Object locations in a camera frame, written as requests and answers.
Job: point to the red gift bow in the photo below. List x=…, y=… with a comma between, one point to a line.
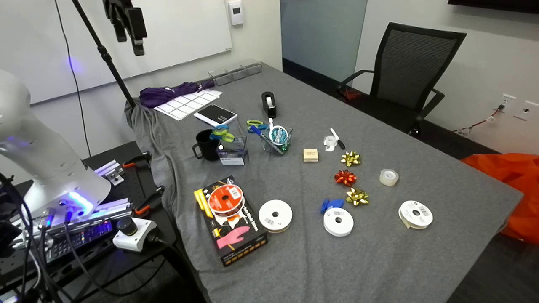
x=344, y=176

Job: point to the white ribbon spool beside box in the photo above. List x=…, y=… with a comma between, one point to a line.
x=275, y=215

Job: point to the red ribbon spool disc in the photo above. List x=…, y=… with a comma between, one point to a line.
x=226, y=198

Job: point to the white spool with blue ribbon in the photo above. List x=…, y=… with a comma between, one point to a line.
x=337, y=220

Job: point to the white ribbon spool far edge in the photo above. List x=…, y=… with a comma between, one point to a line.
x=415, y=213

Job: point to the green blue scissors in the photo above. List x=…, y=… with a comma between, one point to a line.
x=256, y=126

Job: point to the small beige stamp block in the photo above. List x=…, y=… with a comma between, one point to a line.
x=310, y=154

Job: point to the black desk tape dispenser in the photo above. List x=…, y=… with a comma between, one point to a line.
x=268, y=102

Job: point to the clear tape dispenser roll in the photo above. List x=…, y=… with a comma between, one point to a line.
x=329, y=143

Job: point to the black mug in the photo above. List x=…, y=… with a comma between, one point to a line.
x=206, y=146

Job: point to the black white notebook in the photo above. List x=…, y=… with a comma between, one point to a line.
x=214, y=114

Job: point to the black white marker pen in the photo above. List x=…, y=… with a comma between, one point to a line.
x=337, y=138

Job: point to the gold gift bow near marker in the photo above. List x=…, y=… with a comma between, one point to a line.
x=351, y=158

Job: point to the black illustrated box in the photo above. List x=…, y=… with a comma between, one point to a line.
x=234, y=235

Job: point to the clear plastic tray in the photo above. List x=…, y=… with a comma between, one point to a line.
x=219, y=77

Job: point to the gold gift bow near spool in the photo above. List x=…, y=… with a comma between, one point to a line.
x=357, y=197

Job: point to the purple cloth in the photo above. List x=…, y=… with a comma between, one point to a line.
x=155, y=96

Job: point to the black mesh office chair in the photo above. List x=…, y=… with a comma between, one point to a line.
x=399, y=87

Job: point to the orange bag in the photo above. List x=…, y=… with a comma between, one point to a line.
x=519, y=171

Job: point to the white wall thermostat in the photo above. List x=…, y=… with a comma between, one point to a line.
x=236, y=11

